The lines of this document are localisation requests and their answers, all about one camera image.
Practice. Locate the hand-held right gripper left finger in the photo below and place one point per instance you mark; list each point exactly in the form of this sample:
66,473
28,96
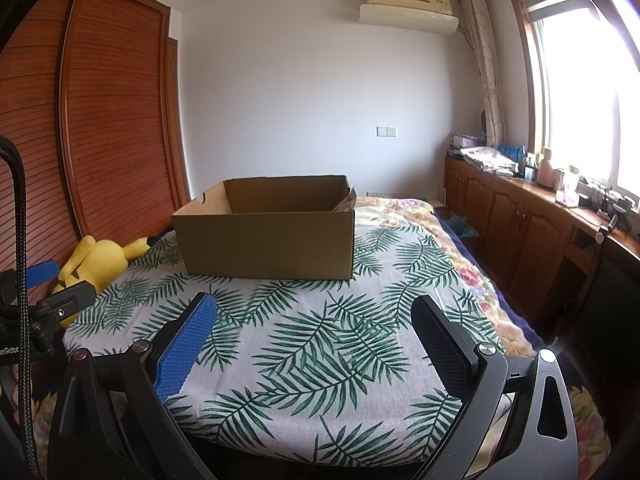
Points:
182,355

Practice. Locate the pink box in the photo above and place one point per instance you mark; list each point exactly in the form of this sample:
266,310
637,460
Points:
465,140

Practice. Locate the pink bottle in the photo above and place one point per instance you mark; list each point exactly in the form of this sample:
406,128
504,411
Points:
545,170

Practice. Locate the floral blanket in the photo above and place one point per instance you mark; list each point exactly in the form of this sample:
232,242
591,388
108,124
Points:
400,210

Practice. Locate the dark chair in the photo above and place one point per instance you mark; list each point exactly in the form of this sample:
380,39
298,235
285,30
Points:
610,290

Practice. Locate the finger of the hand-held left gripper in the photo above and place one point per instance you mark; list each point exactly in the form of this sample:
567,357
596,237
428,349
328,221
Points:
42,271
70,302

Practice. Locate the white wall switch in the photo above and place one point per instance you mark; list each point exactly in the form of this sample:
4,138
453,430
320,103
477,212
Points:
387,132

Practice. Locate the white air conditioner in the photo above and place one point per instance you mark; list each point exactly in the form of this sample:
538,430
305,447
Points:
407,10

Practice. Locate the wooden slatted wardrobe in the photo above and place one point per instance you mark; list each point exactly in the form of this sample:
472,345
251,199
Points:
110,110

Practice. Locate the leaf print bedsheet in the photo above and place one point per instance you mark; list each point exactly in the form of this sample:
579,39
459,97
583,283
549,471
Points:
310,340

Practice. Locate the patterned beige curtain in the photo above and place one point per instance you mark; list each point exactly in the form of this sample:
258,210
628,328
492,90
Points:
485,60

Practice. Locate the large chicken feet snack packet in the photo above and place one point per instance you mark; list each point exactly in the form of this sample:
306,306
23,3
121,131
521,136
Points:
346,202

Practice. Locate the stack of folded cloths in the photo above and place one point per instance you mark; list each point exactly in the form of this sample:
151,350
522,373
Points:
487,160

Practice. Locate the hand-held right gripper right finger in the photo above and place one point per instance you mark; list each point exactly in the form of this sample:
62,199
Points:
445,350

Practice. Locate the wooden framed window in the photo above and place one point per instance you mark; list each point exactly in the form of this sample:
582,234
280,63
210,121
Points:
585,90

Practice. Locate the cardboard box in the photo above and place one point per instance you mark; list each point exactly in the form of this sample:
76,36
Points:
265,245

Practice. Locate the yellow plush toy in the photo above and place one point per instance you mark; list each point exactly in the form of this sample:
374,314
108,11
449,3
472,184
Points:
100,260

